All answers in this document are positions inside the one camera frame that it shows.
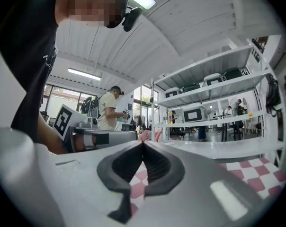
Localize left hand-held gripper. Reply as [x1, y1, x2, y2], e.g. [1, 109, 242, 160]
[53, 104, 138, 154]

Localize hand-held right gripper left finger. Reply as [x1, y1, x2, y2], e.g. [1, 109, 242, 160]
[0, 126, 143, 227]

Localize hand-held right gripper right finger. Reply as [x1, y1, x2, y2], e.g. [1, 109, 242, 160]
[133, 140, 277, 227]

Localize person's left forearm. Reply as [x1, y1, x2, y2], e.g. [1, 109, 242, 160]
[37, 113, 70, 155]

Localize person's left hand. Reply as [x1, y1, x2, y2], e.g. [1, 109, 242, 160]
[73, 135, 97, 151]

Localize pink plastic object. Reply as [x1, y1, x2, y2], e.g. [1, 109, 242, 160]
[137, 129, 163, 143]

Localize red checkered cloth table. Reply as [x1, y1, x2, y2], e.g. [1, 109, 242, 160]
[130, 157, 286, 216]

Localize white case with black panel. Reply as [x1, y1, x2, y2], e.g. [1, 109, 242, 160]
[165, 87, 183, 98]
[203, 73, 225, 87]
[182, 102, 208, 123]

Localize white metal shelving unit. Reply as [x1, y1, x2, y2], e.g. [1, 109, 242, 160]
[150, 34, 286, 167]

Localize person's black t-shirt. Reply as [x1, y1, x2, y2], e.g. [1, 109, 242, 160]
[0, 0, 61, 144]

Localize black hanging backpack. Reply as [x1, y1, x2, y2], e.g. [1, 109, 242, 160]
[265, 74, 282, 117]

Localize person's head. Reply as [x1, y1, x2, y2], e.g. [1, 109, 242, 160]
[55, 0, 129, 29]

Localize black head-mounted camera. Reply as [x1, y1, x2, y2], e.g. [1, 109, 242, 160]
[106, 6, 143, 32]

